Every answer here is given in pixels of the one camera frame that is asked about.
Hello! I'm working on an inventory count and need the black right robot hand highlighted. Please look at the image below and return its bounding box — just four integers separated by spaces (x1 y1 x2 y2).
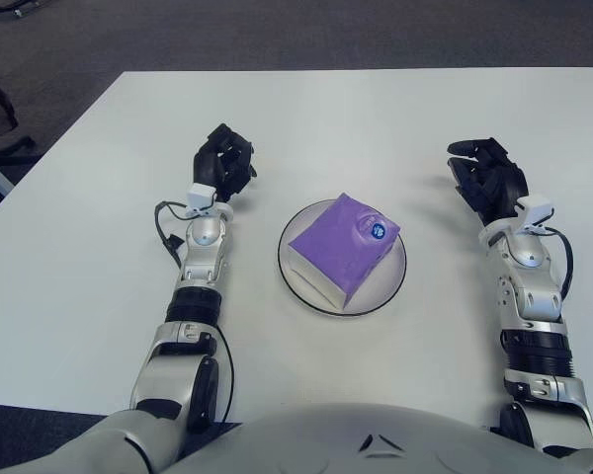
446 137 530 227

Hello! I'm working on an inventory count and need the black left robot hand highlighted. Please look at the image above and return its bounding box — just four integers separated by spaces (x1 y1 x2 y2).
192 123 259 203

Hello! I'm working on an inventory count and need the purple tissue paper pack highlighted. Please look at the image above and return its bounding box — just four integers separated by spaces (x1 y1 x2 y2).
287 192 402 311

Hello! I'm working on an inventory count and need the white plate with black rim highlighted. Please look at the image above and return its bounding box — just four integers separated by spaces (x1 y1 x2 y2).
277 198 409 319

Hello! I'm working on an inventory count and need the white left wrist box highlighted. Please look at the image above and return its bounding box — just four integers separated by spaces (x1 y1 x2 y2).
186 183 218 216

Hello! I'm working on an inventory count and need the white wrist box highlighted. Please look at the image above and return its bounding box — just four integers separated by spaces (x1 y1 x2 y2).
186 183 218 216
515 195 555 233

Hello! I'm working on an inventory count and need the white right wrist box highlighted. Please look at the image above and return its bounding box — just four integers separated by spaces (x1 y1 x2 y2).
515 195 555 233

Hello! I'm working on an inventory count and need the black chair base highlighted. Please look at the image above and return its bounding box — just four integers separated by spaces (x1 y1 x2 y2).
0 0 43 19

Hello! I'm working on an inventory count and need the grey robot torso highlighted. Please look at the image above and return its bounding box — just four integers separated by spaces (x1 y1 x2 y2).
137 401 593 474

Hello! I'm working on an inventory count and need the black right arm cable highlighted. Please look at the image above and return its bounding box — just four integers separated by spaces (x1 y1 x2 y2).
542 224 575 308

